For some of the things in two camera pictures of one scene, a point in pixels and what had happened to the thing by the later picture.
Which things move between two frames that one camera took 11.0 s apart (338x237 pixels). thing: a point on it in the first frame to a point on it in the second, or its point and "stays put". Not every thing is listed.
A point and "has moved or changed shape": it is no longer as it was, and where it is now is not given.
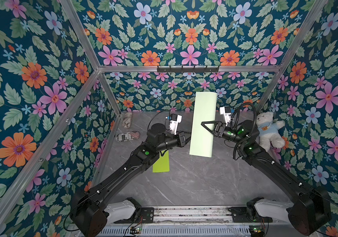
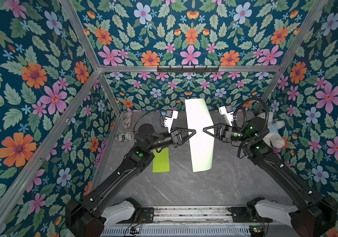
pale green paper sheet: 202,141 has moved or changed shape
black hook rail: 187,70 stays put
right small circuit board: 256,230 stays put
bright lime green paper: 162,164 stays put
